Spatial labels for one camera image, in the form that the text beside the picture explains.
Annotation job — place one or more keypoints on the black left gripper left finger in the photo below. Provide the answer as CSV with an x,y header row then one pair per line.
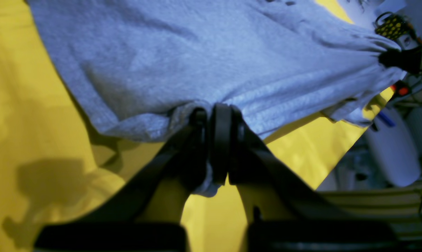
x,y
144,215

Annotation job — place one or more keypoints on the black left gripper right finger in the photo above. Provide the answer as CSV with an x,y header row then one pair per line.
x,y
284,214

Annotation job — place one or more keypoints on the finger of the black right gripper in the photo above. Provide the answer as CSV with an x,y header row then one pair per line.
x,y
407,60

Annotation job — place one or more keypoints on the grey t-shirt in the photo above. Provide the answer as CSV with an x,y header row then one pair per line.
x,y
138,68

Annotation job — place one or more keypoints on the yellow tablecloth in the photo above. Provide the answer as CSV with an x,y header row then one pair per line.
x,y
51,169

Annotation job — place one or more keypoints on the aluminium table frame rail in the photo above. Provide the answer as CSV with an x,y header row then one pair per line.
x,y
399,207

